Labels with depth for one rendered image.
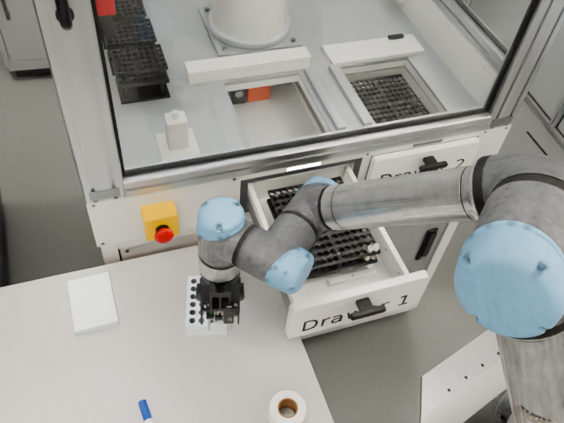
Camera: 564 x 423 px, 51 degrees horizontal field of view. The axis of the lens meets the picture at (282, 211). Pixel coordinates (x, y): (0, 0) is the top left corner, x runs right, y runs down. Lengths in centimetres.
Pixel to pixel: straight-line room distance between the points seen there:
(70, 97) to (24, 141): 178
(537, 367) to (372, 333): 144
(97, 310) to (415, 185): 73
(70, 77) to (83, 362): 56
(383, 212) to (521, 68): 66
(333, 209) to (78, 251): 158
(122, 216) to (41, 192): 134
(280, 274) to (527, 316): 38
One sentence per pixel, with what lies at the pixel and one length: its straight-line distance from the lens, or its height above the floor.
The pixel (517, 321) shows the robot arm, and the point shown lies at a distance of 69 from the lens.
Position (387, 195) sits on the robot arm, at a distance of 87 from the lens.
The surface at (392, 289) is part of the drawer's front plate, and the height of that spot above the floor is 91.
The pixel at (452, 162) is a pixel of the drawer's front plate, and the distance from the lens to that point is 153.
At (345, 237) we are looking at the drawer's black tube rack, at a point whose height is 90.
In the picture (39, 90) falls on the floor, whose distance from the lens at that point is 310.
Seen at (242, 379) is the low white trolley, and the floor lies 76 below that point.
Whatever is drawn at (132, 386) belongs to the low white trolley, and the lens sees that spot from 123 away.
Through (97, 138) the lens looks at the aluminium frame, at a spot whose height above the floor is 111.
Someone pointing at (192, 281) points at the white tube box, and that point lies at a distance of 130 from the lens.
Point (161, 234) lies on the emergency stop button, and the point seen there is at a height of 89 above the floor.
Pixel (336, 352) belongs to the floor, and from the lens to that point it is 213.
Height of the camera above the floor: 187
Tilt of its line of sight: 50 degrees down
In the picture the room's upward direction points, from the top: 7 degrees clockwise
